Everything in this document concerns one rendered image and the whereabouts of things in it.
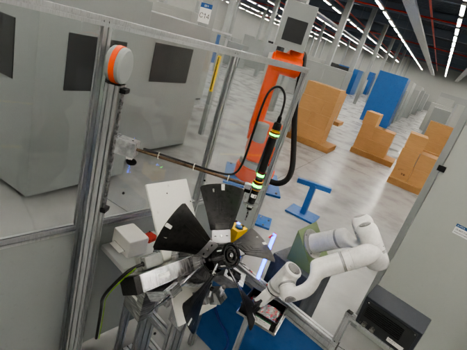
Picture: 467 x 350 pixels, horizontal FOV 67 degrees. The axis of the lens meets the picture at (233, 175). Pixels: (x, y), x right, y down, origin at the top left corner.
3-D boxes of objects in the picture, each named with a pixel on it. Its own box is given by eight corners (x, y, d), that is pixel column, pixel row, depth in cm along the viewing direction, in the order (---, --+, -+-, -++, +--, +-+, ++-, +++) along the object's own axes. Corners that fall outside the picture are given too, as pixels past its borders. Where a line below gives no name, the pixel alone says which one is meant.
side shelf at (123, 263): (100, 248, 201) (101, 244, 200) (152, 234, 228) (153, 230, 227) (123, 273, 188) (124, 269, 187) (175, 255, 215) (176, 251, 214)
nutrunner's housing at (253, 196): (244, 210, 163) (276, 115, 147) (244, 206, 167) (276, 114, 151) (252, 212, 163) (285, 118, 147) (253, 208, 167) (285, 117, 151)
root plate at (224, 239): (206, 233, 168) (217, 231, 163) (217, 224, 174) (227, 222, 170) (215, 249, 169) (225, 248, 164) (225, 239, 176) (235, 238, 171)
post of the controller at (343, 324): (331, 339, 183) (346, 311, 176) (333, 337, 185) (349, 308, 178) (336, 344, 181) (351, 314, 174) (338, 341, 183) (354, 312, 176)
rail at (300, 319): (213, 257, 233) (217, 247, 230) (217, 255, 236) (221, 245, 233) (331, 355, 183) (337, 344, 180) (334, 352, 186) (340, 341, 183)
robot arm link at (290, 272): (288, 296, 159) (283, 280, 167) (304, 280, 153) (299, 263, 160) (272, 292, 156) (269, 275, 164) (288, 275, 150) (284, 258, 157)
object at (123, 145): (110, 153, 161) (113, 135, 158) (117, 149, 167) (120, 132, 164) (132, 160, 161) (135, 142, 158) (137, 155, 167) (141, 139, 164)
